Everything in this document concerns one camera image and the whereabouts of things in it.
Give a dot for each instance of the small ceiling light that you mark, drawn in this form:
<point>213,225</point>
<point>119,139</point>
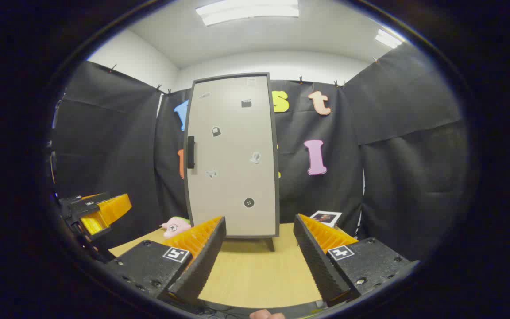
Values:
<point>388,39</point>

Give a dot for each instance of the pink plush toy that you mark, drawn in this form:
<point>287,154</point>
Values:
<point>176,228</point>

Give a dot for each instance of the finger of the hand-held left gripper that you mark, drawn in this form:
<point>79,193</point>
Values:
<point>92,223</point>
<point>113,208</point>

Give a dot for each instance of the long ceiling light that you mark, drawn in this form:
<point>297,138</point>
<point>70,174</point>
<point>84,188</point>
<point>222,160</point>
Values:
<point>246,11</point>

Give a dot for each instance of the black backdrop cloth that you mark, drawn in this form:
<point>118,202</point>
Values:
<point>113,146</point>

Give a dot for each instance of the white photo booklet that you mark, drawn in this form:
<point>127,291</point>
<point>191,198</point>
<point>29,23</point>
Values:
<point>326,218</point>

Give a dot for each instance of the grey cabinet door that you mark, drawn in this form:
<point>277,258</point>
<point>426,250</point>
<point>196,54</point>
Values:
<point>233,186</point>

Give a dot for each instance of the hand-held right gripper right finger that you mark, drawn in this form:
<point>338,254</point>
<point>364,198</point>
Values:
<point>317,261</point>

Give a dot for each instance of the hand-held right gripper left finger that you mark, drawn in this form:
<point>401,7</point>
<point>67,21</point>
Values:
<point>206,261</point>

